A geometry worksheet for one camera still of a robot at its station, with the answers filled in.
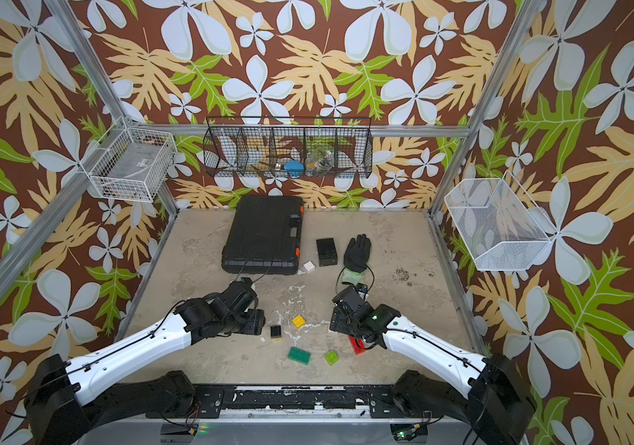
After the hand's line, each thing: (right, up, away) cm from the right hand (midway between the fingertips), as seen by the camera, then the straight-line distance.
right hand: (338, 322), depth 83 cm
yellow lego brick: (-12, -1, +4) cm, 13 cm away
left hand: (-24, +2, -3) cm, 24 cm away
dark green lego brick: (-12, -10, -2) cm, 15 cm away
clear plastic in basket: (-6, +52, +12) cm, 54 cm away
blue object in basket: (-14, +50, +11) cm, 53 cm away
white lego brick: (-9, +15, +18) cm, 25 cm away
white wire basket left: (-65, +50, +3) cm, 82 cm away
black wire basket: (-15, +58, +15) cm, 62 cm away
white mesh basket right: (+47, +30, -3) cm, 56 cm away
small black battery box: (-3, +20, +16) cm, 26 cm away
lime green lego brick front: (-2, -10, -3) cm, 10 cm away
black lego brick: (-19, -3, +1) cm, 19 cm away
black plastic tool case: (-26, +26, +18) cm, 41 cm away
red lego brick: (+6, -7, -1) cm, 9 cm away
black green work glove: (+9, +18, +21) cm, 29 cm away
